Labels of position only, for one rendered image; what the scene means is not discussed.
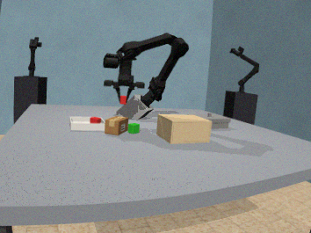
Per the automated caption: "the red block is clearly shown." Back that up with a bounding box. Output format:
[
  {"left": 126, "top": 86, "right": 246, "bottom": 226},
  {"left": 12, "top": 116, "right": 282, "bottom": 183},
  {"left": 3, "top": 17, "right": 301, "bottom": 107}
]
[
  {"left": 90, "top": 117, "right": 101, "bottom": 123},
  {"left": 120, "top": 96, "right": 127, "bottom": 105}
]

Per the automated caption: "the green block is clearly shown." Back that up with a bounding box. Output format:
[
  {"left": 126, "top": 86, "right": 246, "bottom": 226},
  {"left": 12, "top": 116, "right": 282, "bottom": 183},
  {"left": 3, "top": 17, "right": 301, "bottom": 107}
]
[{"left": 128, "top": 123, "right": 140, "bottom": 134}]

